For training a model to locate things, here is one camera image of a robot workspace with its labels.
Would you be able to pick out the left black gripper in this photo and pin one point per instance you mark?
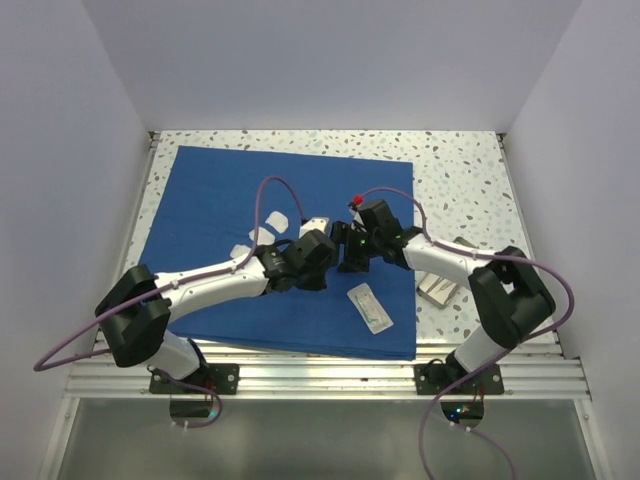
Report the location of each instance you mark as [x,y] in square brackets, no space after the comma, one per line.
[318,282]

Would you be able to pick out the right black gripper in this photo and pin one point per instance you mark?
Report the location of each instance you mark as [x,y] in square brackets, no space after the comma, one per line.
[343,233]

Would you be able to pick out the white gauze pad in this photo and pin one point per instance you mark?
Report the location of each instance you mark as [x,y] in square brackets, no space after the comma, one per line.
[262,236]
[278,221]
[239,250]

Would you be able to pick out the white suture packet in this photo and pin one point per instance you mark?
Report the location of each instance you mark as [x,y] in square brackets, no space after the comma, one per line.
[372,312]

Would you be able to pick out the metal instrument tray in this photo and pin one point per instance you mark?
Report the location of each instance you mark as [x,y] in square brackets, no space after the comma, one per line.
[439,299]

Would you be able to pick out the silver hemostat forceps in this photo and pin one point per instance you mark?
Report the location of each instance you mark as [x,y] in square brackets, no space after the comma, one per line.
[440,285]

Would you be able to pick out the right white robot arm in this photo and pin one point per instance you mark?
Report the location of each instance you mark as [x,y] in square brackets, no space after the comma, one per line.
[510,297]

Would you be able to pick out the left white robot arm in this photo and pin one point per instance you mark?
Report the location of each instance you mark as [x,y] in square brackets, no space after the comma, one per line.
[135,314]

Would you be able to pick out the blue surgical drape cloth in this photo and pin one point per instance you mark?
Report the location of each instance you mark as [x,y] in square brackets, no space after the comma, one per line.
[212,200]

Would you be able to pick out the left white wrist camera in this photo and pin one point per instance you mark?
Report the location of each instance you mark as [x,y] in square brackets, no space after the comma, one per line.
[320,224]

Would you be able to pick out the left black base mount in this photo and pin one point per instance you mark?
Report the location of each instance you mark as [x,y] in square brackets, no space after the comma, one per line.
[222,378]

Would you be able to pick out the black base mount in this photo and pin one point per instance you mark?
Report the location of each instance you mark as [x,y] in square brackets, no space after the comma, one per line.
[222,378]
[433,377]

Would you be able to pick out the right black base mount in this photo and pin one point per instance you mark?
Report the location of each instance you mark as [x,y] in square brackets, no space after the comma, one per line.
[433,377]

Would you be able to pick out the aluminium frame rail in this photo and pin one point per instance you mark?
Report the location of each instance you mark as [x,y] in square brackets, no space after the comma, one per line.
[532,372]

